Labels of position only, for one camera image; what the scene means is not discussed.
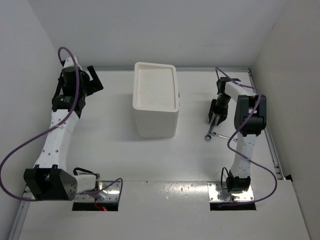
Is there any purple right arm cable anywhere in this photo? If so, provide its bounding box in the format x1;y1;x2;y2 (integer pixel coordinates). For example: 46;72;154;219
215;66;278;206

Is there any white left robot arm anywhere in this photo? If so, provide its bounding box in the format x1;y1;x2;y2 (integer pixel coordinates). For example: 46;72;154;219
23;57;104;201

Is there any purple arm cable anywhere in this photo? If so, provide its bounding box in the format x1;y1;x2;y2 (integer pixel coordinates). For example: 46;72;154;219
215;66;278;206
0;46;123;202

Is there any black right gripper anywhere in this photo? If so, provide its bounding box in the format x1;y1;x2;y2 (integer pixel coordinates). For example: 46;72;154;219
209;93;232;124

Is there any long silver ratchet wrench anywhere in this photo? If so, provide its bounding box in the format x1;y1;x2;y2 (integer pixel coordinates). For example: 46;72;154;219
204;120;215;142

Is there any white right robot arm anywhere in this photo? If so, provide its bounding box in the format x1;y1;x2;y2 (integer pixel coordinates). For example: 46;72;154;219
205;77;267;193

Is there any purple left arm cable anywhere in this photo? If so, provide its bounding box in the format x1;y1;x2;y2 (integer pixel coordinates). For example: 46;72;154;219
0;46;123;202

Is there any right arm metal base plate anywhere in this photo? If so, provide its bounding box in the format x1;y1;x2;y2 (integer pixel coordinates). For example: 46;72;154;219
207;181;255;204

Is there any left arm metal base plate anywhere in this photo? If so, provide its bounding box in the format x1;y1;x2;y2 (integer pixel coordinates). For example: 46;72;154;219
74;180;122;204

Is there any short silver ratchet wrench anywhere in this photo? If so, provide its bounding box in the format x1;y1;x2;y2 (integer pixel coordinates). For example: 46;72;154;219
212;132;229;139

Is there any white drawer cabinet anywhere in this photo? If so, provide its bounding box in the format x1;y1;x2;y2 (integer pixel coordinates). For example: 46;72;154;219
132;62;180;138

